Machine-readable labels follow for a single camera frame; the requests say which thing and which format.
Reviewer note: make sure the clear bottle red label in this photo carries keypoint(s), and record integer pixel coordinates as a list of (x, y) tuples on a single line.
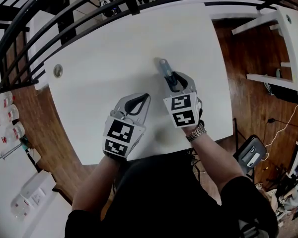
[(13, 132), (7, 115), (3, 101)]

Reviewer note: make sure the small grey device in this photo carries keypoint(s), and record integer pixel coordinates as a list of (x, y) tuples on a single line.
[(250, 156)]

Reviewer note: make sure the person's left forearm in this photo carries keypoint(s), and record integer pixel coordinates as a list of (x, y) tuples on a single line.
[(94, 182)]

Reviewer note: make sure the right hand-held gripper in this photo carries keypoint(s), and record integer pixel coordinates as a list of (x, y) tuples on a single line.
[(182, 110)]

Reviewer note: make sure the small white charger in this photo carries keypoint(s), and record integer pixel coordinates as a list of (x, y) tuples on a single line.
[(34, 156)]

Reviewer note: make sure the person's black shirt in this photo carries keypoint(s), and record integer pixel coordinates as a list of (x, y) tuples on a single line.
[(164, 202)]

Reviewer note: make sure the black folding chair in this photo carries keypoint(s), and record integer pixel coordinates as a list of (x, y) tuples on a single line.
[(250, 155)]

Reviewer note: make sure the black power adapter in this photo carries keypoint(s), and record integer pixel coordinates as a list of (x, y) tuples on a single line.
[(271, 120)]

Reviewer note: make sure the plain white box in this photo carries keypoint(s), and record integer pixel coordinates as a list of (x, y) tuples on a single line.
[(38, 182)]

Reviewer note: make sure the long white table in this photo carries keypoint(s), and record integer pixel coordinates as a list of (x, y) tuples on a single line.
[(5, 177)]

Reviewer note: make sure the silver metal wristwatch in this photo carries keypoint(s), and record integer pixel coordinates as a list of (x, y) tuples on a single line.
[(196, 133)]

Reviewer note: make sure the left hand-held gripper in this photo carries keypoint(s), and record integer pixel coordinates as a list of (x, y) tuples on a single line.
[(119, 135)]

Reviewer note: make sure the white and black machine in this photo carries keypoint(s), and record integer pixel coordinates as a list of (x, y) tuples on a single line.
[(109, 5)]

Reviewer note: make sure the grey-blue pen-like tool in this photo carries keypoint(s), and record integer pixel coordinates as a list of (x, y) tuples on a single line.
[(165, 68)]

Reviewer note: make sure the white side table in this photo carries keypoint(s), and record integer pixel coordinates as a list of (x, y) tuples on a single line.
[(295, 46)]

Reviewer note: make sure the person's right forearm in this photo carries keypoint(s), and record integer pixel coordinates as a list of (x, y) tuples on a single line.
[(213, 162)]

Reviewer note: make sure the black metal railing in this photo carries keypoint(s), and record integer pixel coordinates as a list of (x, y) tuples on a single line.
[(64, 16)]

